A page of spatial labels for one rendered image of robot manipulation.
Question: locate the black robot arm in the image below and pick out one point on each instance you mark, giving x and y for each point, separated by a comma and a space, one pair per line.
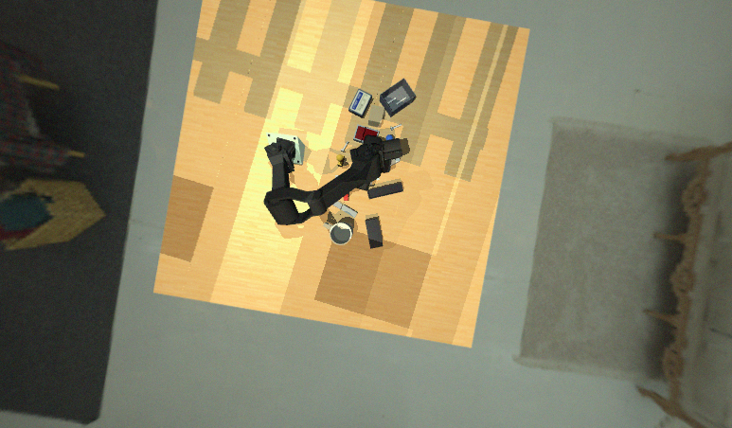
368, 162

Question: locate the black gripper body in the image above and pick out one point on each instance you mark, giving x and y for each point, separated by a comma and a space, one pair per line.
369, 139

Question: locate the white mug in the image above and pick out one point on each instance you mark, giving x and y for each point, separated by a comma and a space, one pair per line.
340, 233

